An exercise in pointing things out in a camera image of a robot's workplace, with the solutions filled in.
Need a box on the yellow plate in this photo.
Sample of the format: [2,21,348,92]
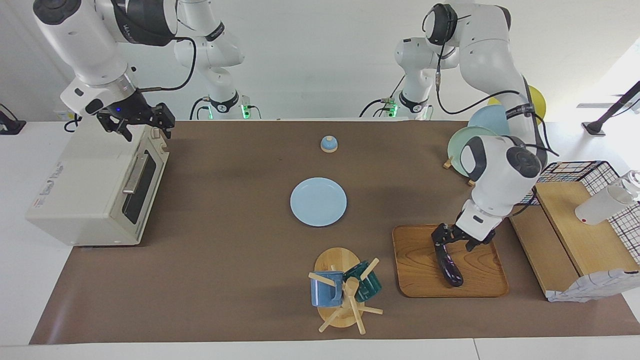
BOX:
[487,84,548,121]

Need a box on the dark purple eggplant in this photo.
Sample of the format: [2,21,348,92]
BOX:
[435,244,465,288]

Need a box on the rectangular wooden tray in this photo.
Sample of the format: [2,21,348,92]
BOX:
[391,223,510,299]

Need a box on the wooden two-step shelf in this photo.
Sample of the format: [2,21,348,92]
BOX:
[509,180,640,301]

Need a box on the silver oven door handle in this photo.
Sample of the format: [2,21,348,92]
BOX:
[122,152,150,195]

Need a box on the brown table mat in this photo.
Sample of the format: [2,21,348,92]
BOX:
[28,119,640,346]

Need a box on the pale green plate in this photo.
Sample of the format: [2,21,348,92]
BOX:
[446,125,501,177]

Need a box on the pale blue racked plate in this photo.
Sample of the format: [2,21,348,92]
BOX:
[467,103,514,139]

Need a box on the white cup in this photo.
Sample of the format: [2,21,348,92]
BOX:
[574,169,640,226]

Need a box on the black camera stand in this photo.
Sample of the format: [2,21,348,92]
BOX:
[581,80,640,137]

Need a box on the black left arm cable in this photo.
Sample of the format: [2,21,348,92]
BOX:
[433,9,560,157]

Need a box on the black wire basket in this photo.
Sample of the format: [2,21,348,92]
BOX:
[519,160,640,266]

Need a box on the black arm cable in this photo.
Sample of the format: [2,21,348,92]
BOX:
[137,36,197,94]
[433,9,560,157]

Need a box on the beige toaster oven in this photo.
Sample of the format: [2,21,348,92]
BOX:
[25,123,171,248]

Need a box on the wooden plate rack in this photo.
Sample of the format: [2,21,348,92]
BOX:
[442,155,477,188]

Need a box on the wooden mug tree stand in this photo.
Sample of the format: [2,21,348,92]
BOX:
[307,246,385,335]

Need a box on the light blue round plate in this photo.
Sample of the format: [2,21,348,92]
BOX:
[289,177,348,228]

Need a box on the blue mug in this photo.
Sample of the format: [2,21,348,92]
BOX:
[310,270,346,308]

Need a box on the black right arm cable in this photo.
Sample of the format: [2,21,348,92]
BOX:
[137,36,197,94]

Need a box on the dark green mug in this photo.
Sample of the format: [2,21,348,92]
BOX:
[342,259,383,303]

